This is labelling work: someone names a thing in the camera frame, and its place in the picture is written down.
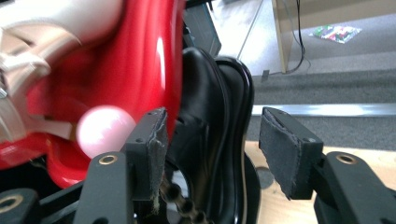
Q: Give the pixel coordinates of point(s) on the beige jewelled high-heel sandal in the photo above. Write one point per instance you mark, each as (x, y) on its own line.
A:
(56, 12)

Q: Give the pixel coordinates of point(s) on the light wooden desk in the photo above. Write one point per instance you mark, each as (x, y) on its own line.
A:
(281, 37)

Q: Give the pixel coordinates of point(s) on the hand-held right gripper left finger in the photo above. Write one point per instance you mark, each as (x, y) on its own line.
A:
(146, 155)

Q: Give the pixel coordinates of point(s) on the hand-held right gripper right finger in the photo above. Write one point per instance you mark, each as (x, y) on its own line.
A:
(289, 155)

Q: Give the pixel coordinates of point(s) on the dark grey box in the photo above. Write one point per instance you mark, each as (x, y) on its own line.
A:
(202, 28)

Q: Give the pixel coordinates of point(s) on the aluminium floor rail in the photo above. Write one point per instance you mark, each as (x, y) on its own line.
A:
(327, 109)

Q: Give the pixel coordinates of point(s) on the colourful plastic wrapper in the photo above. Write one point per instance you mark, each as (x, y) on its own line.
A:
(336, 32)

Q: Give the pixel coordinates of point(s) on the red and black shoe rack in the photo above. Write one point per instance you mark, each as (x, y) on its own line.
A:
(134, 62)

